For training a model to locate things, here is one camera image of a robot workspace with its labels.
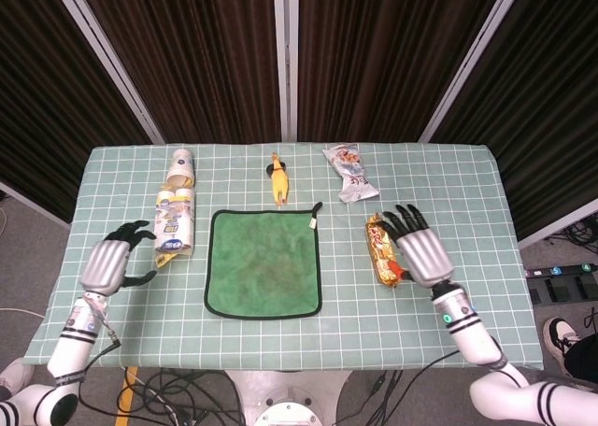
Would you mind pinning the gold biscuit pack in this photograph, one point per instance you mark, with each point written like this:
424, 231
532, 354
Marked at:
380, 253

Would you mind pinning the dark ribbed partition panel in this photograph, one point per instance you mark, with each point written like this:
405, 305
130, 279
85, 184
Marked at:
383, 57
42, 94
196, 57
546, 117

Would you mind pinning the yellow floor tape strip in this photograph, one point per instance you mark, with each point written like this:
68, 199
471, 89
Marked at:
126, 393

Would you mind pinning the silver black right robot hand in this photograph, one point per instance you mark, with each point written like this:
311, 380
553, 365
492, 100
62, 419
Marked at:
425, 258

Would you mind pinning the black and white sneaker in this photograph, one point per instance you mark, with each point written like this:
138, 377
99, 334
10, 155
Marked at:
558, 337

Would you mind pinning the black trouser leg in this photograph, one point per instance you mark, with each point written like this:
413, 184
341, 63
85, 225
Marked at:
584, 356

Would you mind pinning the green cloth with black trim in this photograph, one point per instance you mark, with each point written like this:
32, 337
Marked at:
261, 267

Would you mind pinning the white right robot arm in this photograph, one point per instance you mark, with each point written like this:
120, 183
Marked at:
476, 342

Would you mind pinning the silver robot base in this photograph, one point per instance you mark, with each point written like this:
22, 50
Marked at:
285, 398

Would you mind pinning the white partition post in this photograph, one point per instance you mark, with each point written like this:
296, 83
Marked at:
107, 61
472, 61
286, 61

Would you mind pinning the silver snack bag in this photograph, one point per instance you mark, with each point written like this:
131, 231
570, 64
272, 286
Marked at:
350, 174

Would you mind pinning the white paper cup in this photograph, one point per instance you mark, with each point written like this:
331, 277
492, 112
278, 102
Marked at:
182, 164

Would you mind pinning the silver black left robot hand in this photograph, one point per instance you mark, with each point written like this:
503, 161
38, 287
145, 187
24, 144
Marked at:
105, 265

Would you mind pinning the yellow rubber chicken toy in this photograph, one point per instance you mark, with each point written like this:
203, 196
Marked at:
279, 183

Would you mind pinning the green checked tablecloth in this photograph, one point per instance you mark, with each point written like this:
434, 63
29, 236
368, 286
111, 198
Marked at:
374, 323

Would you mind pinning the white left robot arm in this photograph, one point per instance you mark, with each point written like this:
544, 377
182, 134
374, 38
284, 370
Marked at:
70, 351

